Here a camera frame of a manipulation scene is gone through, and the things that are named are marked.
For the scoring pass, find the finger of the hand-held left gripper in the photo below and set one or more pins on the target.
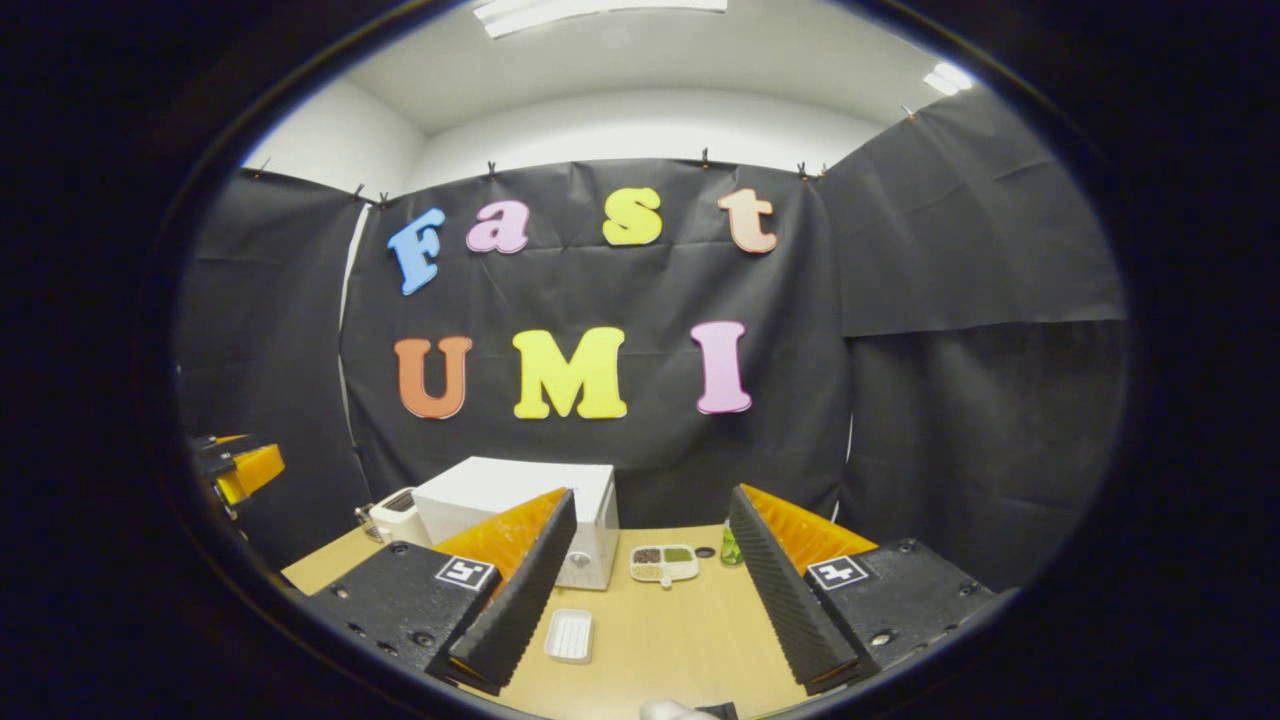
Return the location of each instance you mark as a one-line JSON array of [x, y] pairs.
[[250, 473]]

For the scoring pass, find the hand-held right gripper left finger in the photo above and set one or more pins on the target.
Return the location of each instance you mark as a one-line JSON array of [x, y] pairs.
[[525, 605]]

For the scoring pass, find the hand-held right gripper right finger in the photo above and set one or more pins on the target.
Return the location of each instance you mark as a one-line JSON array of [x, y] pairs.
[[790, 600]]

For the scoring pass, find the white microwave oven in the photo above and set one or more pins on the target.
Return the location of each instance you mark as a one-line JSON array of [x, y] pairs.
[[500, 490]]

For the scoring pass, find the white plastic tray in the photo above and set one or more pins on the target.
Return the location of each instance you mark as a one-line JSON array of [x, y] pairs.
[[569, 636]]

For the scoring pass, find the green drink bottle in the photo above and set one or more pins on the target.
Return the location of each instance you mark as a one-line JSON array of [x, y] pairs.
[[731, 548]]

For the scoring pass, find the divided dish of beans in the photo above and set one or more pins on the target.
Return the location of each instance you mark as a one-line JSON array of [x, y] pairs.
[[664, 563]]

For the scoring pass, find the white toaster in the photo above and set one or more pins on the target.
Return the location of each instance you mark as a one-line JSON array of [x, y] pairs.
[[398, 518]]

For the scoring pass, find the black backdrop cloth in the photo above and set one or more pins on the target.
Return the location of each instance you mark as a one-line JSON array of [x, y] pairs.
[[650, 290]]

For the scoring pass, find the row of black cloth clips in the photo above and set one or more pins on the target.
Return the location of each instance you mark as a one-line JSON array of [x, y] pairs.
[[491, 168]]

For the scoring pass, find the small ceiling light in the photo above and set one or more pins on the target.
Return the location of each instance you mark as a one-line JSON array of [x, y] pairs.
[[948, 78]]

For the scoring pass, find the long ceiling light panel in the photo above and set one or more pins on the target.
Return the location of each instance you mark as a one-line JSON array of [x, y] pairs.
[[600, 12]]

